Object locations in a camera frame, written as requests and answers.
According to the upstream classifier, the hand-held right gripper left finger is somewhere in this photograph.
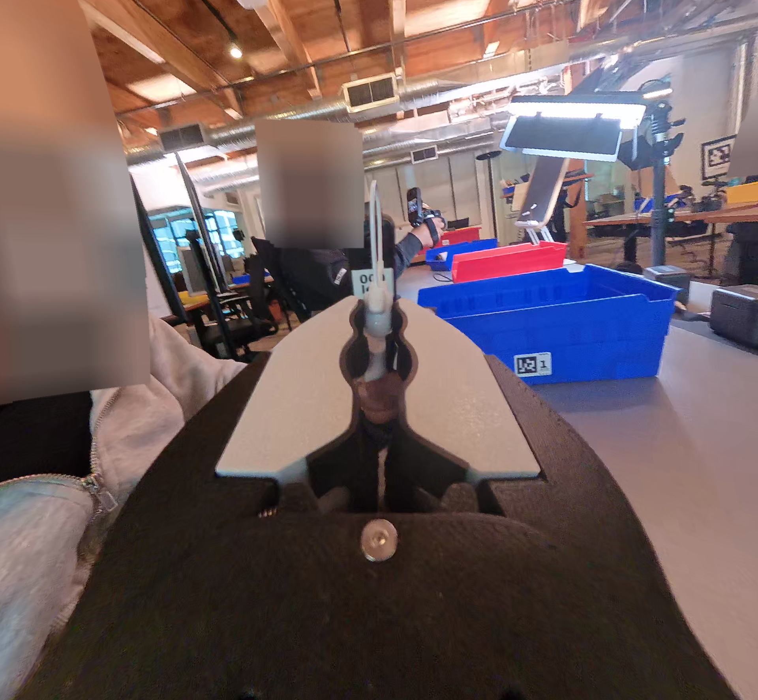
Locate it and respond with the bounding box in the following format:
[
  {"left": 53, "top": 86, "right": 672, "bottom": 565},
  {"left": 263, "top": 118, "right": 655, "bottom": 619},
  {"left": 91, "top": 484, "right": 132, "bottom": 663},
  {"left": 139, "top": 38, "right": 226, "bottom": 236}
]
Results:
[{"left": 215, "top": 296, "right": 381, "bottom": 513}]

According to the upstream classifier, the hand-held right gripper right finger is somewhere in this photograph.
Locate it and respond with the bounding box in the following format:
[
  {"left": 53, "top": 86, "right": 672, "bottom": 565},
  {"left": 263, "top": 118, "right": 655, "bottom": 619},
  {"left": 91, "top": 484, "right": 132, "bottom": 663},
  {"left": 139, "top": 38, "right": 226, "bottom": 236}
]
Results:
[{"left": 386, "top": 298, "right": 542, "bottom": 511}]

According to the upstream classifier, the short white cable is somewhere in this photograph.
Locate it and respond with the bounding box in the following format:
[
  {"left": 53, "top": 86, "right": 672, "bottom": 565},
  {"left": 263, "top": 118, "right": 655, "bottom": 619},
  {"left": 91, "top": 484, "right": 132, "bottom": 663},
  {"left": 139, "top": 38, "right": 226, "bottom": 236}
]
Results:
[{"left": 364, "top": 179, "right": 399, "bottom": 384}]

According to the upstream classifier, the grey desk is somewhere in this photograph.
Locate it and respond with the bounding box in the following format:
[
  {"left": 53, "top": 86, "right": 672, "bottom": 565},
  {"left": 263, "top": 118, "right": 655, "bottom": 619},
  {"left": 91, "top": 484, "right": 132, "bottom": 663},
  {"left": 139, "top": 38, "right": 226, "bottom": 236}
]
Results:
[{"left": 394, "top": 262, "right": 758, "bottom": 700}]

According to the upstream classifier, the blue plastic bin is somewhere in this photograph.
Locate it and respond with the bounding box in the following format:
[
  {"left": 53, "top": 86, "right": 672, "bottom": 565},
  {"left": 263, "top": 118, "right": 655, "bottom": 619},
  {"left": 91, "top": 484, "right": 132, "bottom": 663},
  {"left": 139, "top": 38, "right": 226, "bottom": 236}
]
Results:
[{"left": 425, "top": 238, "right": 499, "bottom": 272}]

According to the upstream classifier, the blue bin white tag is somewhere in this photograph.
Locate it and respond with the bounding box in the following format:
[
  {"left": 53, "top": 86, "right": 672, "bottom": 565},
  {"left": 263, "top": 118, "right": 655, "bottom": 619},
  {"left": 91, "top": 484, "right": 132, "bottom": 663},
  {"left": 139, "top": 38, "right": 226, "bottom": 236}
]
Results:
[{"left": 417, "top": 264, "right": 681, "bottom": 386}]

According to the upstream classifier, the white air vent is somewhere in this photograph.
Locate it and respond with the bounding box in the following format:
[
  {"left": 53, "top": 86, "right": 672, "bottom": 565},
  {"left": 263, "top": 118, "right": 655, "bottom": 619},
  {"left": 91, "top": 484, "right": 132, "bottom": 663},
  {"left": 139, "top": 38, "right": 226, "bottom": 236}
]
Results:
[{"left": 342, "top": 73, "right": 400, "bottom": 114}]

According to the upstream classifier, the black board wooden edge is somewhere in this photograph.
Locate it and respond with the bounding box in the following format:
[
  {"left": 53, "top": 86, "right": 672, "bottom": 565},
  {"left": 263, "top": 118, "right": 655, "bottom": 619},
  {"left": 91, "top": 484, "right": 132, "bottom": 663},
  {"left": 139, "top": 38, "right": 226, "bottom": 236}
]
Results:
[{"left": 512, "top": 157, "right": 574, "bottom": 245}]

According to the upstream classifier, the black slanted pole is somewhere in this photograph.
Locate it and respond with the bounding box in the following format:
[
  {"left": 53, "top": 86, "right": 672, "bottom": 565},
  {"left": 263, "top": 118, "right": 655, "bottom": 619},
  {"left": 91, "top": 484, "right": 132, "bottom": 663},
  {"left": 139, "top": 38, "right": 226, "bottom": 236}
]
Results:
[{"left": 173, "top": 152, "right": 240, "bottom": 357}]

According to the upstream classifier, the LED light panel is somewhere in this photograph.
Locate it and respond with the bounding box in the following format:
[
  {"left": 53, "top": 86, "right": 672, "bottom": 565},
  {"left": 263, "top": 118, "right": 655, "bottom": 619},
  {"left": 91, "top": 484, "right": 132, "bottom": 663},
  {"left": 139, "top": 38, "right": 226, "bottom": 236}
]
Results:
[{"left": 499, "top": 93, "right": 647, "bottom": 163}]

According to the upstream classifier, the small grey box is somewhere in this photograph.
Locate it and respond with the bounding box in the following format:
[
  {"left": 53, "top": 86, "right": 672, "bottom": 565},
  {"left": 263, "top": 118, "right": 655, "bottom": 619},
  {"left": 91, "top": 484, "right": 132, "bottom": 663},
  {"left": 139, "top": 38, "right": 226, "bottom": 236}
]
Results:
[
  {"left": 709, "top": 284, "right": 758, "bottom": 350},
  {"left": 642, "top": 265, "right": 692, "bottom": 298}
]

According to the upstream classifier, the black light stand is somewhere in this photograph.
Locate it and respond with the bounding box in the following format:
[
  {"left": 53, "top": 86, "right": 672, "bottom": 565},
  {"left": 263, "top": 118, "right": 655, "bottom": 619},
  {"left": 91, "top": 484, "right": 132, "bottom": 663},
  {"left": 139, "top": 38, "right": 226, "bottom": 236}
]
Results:
[{"left": 619, "top": 81, "right": 688, "bottom": 269}]

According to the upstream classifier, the wooden office table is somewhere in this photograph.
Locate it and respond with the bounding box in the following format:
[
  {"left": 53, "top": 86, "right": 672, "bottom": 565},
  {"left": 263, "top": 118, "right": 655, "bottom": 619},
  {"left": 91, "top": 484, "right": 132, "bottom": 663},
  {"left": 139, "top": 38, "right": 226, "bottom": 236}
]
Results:
[{"left": 583, "top": 203, "right": 758, "bottom": 275}]

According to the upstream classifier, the small marker tag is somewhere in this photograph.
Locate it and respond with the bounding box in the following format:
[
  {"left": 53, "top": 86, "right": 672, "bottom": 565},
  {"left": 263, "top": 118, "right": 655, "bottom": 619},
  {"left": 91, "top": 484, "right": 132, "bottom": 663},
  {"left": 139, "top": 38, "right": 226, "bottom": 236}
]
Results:
[{"left": 702, "top": 135, "right": 739, "bottom": 183}]

